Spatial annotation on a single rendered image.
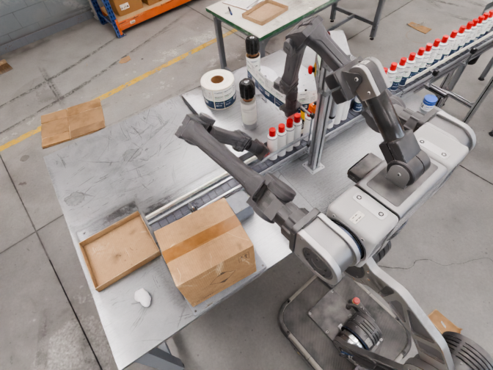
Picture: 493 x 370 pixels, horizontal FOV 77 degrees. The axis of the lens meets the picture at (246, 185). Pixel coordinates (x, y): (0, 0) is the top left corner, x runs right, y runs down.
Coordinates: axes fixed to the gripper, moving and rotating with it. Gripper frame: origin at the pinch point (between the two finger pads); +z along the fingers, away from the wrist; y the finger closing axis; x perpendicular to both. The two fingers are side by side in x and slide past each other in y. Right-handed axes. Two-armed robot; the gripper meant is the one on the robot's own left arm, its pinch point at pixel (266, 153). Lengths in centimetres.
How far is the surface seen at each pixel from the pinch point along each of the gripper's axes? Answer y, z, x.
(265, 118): 25.9, 16.0, -10.9
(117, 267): -6, -46, 77
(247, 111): 25.0, -2.7, -8.9
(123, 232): 9, -40, 70
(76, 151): 77, -40, 74
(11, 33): 423, 6, 136
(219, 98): 49.4, -0.4, -2.7
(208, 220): -26, -44, 26
